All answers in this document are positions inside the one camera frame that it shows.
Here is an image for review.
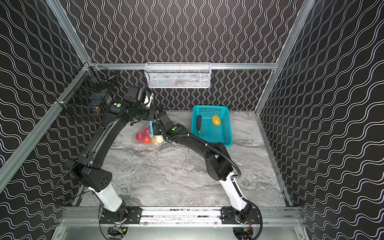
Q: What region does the yellow lemon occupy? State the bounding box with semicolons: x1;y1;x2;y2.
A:
211;115;222;126

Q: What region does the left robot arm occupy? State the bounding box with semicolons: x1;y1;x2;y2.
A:
66;86;154;214

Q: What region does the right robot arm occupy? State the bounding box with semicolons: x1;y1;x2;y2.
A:
150;108;253;224

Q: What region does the clear zip top bag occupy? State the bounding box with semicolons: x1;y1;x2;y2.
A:
134;121;165;145

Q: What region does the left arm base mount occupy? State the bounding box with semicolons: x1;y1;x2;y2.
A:
99;207;143;225

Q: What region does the red tomato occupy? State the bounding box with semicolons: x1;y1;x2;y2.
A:
135;133;145;142
144;128;151;136

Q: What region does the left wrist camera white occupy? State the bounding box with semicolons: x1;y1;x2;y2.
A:
144;91;154;109

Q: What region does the teal plastic basket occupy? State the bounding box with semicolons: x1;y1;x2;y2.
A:
191;105;233;147

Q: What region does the black wire wall basket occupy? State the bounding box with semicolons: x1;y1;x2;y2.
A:
60;66;118;121

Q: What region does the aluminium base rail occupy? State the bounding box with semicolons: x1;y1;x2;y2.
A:
60;207;301;227

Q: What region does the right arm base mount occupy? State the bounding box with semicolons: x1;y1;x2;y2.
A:
220;206;261;225

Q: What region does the clear wall-mounted basket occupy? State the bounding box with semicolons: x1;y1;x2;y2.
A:
145;62;212;89

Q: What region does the dark eggplant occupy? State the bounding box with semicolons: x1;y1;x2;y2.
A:
196;115;203;134

